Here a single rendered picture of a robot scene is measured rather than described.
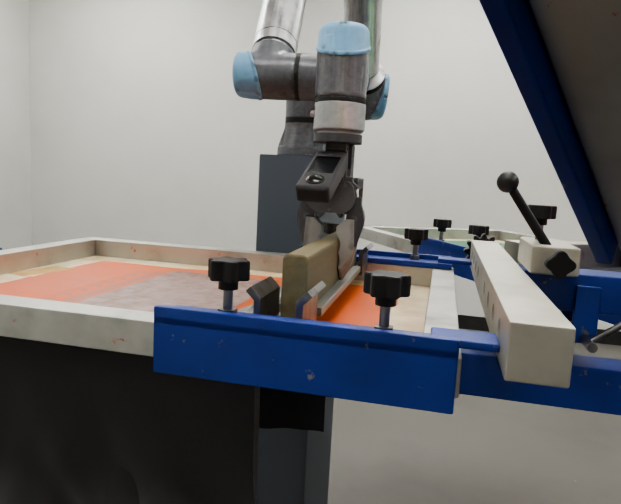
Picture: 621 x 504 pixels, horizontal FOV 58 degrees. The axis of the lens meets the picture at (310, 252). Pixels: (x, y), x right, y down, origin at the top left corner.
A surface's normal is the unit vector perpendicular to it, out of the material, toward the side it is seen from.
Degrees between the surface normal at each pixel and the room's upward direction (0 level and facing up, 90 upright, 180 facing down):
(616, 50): 148
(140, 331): 90
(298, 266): 90
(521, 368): 90
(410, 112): 90
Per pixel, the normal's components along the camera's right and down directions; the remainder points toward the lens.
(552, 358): -0.23, 0.11
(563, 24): -0.41, 0.87
